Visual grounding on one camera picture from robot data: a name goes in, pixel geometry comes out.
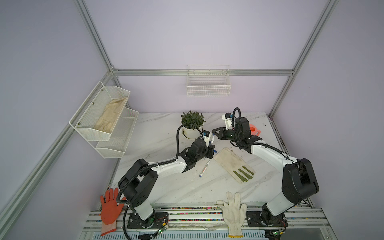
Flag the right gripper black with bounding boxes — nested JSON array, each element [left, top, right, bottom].
[[211, 126, 241, 143]]

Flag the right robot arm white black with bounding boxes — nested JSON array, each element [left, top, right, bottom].
[[212, 113, 320, 226]]

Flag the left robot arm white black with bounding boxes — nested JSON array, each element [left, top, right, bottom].
[[117, 139, 215, 224]]

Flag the pink watering can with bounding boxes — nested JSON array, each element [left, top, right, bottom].
[[250, 124, 261, 136]]

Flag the potted green plant white pot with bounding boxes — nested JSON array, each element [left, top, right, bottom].
[[181, 111, 206, 140]]

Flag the beige glove green fingers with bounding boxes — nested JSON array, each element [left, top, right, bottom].
[[213, 148, 255, 184]]

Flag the white knit glove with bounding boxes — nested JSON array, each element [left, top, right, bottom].
[[215, 192, 247, 238]]

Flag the lower white mesh shelf basket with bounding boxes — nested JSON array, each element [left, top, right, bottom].
[[96, 108, 139, 159]]

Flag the white mesh shelf basket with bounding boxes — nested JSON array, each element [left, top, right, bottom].
[[69, 82, 130, 142], [96, 108, 139, 159]]

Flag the beige cloth in basket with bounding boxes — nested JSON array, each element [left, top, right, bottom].
[[94, 97, 128, 134]]

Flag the red rubber glove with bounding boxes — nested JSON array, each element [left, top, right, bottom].
[[100, 188, 124, 237]]

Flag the upper white mesh shelf basket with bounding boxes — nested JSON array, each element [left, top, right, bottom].
[[69, 82, 130, 142]]

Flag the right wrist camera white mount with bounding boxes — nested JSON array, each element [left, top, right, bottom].
[[222, 113, 233, 130]]

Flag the white wire wall basket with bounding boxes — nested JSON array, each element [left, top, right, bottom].
[[187, 65, 232, 97]]

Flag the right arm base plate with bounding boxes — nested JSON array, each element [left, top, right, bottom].
[[246, 211, 288, 228]]

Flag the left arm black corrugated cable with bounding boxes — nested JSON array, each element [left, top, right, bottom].
[[116, 123, 203, 240]]

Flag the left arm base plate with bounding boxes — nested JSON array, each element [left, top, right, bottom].
[[126, 212, 169, 229]]

